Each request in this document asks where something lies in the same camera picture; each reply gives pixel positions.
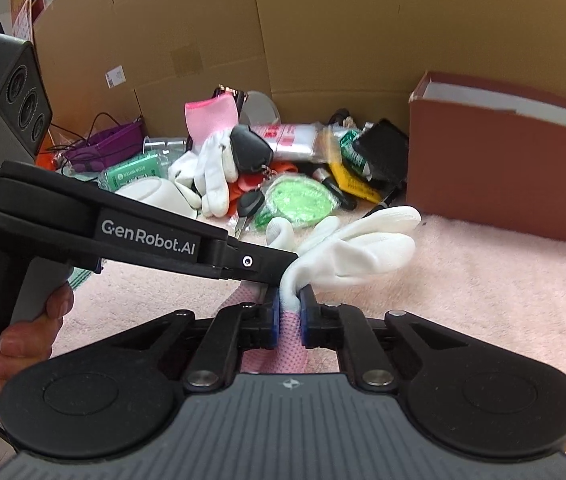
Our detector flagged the purple basket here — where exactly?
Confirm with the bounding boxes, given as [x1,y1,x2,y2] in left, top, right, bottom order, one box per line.
[65,119,144,173]

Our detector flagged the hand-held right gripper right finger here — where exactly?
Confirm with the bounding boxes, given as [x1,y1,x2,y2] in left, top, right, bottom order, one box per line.
[300,285,468,391]

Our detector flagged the green round lid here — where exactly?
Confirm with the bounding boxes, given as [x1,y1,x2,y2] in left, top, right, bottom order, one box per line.
[254,174,340,231]

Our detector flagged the white glove with pink cuff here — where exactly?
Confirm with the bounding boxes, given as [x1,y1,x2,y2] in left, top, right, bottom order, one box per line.
[220,205,422,376]
[168,94,242,218]

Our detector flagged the clear round disc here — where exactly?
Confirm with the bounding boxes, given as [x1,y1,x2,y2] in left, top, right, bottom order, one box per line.
[240,91,281,126]

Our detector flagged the orange silicone pouch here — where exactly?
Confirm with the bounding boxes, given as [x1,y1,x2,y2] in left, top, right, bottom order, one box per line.
[227,160,297,217]

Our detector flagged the clear plastic cup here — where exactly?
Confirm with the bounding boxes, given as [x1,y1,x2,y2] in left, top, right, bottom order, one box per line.
[142,136,188,166]

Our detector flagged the white bowl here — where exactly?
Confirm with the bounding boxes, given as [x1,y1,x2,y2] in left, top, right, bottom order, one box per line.
[114,177,198,220]

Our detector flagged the green gum packet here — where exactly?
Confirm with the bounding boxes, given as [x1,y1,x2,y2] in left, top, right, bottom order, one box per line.
[339,129,374,178]

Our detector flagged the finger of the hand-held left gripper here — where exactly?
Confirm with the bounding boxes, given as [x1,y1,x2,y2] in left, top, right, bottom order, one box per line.
[211,237,300,286]

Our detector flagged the brown cardboard box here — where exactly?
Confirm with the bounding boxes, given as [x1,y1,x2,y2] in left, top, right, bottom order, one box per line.
[407,71,566,251]

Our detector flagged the green wipes packet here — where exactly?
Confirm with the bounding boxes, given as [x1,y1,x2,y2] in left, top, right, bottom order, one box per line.
[98,154,161,192]

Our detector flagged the pack of clear zip bags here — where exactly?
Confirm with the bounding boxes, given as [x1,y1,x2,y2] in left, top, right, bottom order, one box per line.
[250,122,338,162]

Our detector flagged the black heart-shaped key fob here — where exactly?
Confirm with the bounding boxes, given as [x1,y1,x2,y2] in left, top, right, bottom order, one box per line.
[230,125,272,175]

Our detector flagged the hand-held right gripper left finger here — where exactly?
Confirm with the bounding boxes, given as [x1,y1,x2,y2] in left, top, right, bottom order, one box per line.
[105,287,282,392]

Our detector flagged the black flat case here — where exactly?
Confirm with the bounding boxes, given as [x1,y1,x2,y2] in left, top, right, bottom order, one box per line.
[352,119,410,183]

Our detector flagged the person's left hand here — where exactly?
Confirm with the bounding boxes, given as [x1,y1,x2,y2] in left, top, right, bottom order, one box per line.
[0,260,74,396]

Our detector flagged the black and silver mascara tube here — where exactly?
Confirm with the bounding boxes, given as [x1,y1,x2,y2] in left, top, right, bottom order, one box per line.
[312,167,358,211]

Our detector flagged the black marker pen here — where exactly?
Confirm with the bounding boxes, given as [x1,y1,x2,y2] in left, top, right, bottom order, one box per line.
[363,185,404,218]

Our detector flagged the large cardboard carton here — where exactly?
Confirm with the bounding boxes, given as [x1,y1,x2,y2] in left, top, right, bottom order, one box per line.
[33,0,566,147]

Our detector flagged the black car key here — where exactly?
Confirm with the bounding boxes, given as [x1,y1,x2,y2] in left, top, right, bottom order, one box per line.
[234,191,266,239]

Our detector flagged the yellow tube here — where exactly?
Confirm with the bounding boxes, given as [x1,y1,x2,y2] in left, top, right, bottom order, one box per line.
[328,160,382,205]

